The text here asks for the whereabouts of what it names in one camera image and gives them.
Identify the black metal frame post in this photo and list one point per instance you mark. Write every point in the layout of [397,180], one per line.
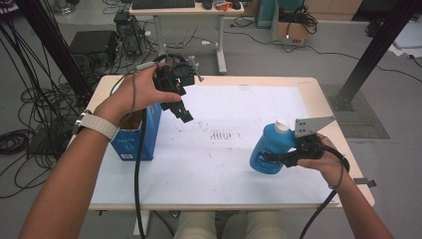
[49,40]
[375,49]

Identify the person's leg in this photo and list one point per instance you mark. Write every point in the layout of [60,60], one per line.
[255,225]
[195,225]

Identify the person's left hand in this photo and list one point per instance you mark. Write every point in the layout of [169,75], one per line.
[139,93]

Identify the grey floor mat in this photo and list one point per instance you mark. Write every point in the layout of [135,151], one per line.
[365,122]

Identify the black tape strip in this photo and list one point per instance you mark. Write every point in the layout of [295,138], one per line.
[365,182]

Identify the black equipment box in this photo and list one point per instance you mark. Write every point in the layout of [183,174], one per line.
[93,41]

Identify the teal bin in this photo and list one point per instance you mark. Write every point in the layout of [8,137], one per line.
[265,15]

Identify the blue cardboard box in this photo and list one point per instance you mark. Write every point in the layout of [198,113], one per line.
[149,139]

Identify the orange small item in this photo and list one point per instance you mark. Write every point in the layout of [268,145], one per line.
[223,5]

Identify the white sheets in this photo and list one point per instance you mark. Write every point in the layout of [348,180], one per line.
[409,38]

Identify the light wooden table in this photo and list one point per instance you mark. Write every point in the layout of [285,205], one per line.
[318,96]

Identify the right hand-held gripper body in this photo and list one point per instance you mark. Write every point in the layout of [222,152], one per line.
[310,146]

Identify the black keyboard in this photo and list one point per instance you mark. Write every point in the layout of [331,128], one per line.
[162,4]

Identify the white desk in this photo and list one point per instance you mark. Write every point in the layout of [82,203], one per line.
[185,10]

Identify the person's left leg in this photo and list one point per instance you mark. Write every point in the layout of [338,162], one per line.
[195,225]

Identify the white table mat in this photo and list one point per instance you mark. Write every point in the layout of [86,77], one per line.
[215,166]

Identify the person's right leg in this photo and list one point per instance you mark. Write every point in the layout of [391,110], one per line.
[255,225]

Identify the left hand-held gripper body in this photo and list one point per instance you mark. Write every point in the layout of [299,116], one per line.
[174,74]

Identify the person's right hand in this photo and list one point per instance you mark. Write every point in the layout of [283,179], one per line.
[328,166]

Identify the black computer tower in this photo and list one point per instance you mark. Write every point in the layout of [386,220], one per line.
[131,33]

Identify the blue bottle with white cap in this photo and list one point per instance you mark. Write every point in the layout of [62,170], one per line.
[275,139]

